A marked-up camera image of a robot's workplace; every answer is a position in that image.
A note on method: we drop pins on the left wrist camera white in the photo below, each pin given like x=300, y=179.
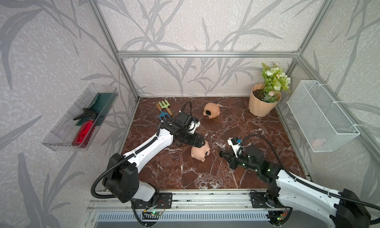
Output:
x=193, y=126

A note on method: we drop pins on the pink piggy bank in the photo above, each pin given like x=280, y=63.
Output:
x=201, y=153

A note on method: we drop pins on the pink object in basket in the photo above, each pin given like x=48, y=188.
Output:
x=318, y=143

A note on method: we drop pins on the red spray bottle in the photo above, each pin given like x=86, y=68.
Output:
x=84, y=134

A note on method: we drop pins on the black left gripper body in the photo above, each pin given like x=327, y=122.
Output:
x=190, y=139

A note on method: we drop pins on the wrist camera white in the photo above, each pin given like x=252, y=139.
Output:
x=193, y=126
x=236, y=145

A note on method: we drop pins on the blue toy garden fork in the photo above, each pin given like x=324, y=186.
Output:
x=164, y=116

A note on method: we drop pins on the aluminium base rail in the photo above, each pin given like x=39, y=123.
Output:
x=226, y=208

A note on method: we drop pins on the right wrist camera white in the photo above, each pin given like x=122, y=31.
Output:
x=236, y=145

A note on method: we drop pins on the clear plastic wall tray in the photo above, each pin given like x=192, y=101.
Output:
x=78, y=127

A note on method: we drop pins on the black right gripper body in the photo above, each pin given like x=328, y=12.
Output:
x=242, y=162

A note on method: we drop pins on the white wire mesh basket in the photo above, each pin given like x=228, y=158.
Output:
x=320, y=116

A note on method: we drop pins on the green trowel in tray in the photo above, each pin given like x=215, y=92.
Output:
x=98, y=109

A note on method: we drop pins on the artificial green white plant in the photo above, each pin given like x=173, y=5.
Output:
x=275, y=82

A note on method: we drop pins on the green toy garden rake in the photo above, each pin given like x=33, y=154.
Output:
x=165, y=105

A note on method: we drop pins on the aluminium frame crossbar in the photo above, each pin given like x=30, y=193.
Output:
x=207, y=54

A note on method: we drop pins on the peach flower pot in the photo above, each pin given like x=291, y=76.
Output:
x=258, y=107

